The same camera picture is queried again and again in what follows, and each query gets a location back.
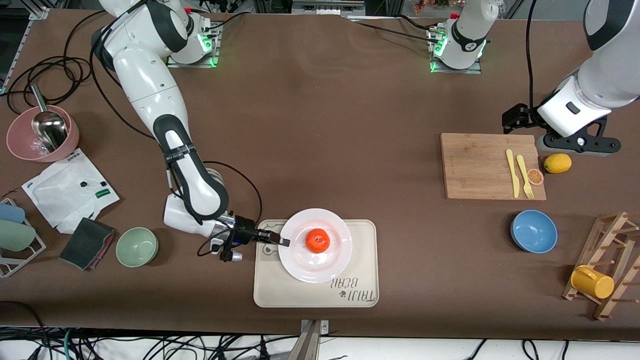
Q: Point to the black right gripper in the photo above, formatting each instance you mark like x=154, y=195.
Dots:
x=245, y=234

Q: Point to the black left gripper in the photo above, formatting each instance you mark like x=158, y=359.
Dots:
x=520, y=117

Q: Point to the orange fruit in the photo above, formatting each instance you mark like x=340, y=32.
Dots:
x=318, y=241

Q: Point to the white round plate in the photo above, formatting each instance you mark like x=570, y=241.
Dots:
x=325, y=267

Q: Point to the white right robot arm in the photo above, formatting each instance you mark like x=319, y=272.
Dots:
x=150, y=95

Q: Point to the cream bear print tray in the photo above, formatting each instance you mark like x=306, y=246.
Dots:
x=280, y=292

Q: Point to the yellow plastic fork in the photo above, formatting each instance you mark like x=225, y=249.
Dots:
x=523, y=172

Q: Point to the yellow plastic knife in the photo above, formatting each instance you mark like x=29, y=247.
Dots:
x=513, y=175

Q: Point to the yellow lemon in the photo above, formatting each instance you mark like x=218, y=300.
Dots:
x=557, y=163

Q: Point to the toy orange slice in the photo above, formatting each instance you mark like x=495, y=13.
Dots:
x=535, y=177

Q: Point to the wooden cutting board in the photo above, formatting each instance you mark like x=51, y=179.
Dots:
x=475, y=167

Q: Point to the blue bowl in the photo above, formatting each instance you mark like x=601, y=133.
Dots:
x=534, y=231

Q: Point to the pale green bowl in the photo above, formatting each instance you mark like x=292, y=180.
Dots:
x=137, y=247

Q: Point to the wooden mug rack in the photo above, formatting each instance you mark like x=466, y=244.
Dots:
x=612, y=235

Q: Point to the yellow mug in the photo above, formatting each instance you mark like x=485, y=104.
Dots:
x=592, y=282

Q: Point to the dark folded cloth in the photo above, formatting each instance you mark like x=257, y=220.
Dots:
x=86, y=244

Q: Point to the white plastic bag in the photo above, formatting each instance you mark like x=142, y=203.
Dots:
x=60, y=195

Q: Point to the metal scoop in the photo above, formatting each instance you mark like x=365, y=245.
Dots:
x=50, y=130

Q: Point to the pale green cup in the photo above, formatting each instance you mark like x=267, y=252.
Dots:
x=15, y=236

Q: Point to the light blue cup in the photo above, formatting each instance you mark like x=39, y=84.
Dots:
x=11, y=213

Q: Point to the pink bowl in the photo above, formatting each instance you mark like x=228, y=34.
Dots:
x=20, y=142

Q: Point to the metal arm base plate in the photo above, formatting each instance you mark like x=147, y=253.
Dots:
x=472, y=70
x=212, y=52

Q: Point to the metal mount bracket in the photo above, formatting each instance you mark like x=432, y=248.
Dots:
x=310, y=345

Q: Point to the aluminium frame structure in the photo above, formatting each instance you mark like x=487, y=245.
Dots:
x=327, y=7

